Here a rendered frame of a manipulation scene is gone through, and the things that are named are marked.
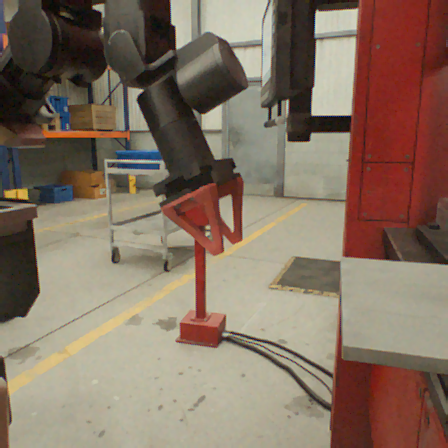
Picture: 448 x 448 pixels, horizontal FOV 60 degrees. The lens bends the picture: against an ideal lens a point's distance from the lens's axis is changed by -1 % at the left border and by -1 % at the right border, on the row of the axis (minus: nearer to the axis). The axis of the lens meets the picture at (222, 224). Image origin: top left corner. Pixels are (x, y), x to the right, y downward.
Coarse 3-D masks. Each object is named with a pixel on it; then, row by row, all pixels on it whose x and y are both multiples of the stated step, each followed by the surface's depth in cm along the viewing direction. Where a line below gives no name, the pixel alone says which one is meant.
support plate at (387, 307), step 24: (360, 264) 37; (384, 264) 37; (408, 264) 37; (432, 264) 37; (360, 288) 31; (384, 288) 31; (408, 288) 31; (432, 288) 31; (360, 312) 27; (384, 312) 27; (408, 312) 27; (432, 312) 27; (360, 336) 23; (384, 336) 23; (408, 336) 23; (432, 336) 23; (360, 360) 22; (384, 360) 22; (408, 360) 22; (432, 360) 21
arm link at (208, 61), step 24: (120, 48) 43; (192, 48) 42; (216, 48) 40; (120, 72) 44; (144, 72) 43; (168, 72) 45; (192, 72) 41; (216, 72) 40; (240, 72) 43; (192, 96) 42; (216, 96) 42
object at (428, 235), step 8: (416, 232) 97; (424, 232) 90; (432, 232) 90; (440, 232) 90; (424, 240) 89; (432, 240) 83; (440, 240) 83; (432, 248) 81; (440, 248) 77; (440, 256) 75
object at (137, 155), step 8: (120, 152) 339; (128, 152) 335; (136, 152) 332; (144, 152) 328; (152, 152) 325; (136, 160) 335; (144, 160) 330; (152, 160) 328; (120, 168) 343; (128, 168) 340; (136, 168) 336; (144, 168) 332; (152, 168) 329
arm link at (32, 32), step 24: (24, 0) 46; (48, 0) 46; (72, 0) 48; (24, 24) 47; (48, 24) 45; (96, 24) 53; (24, 48) 48; (48, 48) 46; (48, 72) 48; (96, 72) 54
